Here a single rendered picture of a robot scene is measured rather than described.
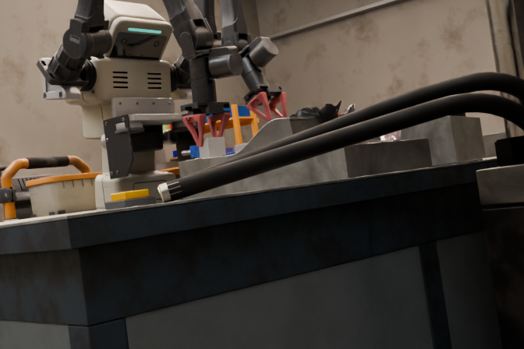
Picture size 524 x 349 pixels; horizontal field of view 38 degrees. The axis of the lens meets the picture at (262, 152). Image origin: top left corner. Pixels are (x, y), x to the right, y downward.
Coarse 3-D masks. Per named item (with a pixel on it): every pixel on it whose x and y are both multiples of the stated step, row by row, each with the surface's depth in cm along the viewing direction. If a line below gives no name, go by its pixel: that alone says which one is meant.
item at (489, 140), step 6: (504, 132) 208; (486, 138) 212; (492, 138) 210; (498, 138) 209; (504, 138) 208; (486, 144) 212; (492, 144) 211; (486, 150) 212; (492, 150) 211; (486, 156) 212; (492, 156) 211
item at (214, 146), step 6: (210, 138) 175; (216, 138) 176; (222, 138) 177; (204, 144) 175; (210, 144) 174; (216, 144) 176; (222, 144) 177; (186, 150) 184; (192, 150) 179; (198, 150) 178; (204, 150) 175; (210, 150) 174; (216, 150) 176; (222, 150) 177; (192, 156) 179; (198, 156) 178; (204, 156) 175; (210, 156) 174; (216, 156) 175
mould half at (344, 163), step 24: (288, 120) 147; (312, 120) 150; (264, 144) 152; (360, 144) 140; (384, 144) 145; (408, 144) 150; (192, 168) 170; (288, 168) 148; (312, 168) 143; (336, 168) 138; (360, 168) 139; (384, 168) 144; (408, 168) 149; (216, 192) 164
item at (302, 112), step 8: (328, 104) 157; (352, 104) 162; (296, 112) 153; (304, 112) 152; (312, 112) 152; (320, 112) 155; (328, 112) 155; (336, 112) 157; (344, 112) 164; (320, 120) 152; (328, 120) 155
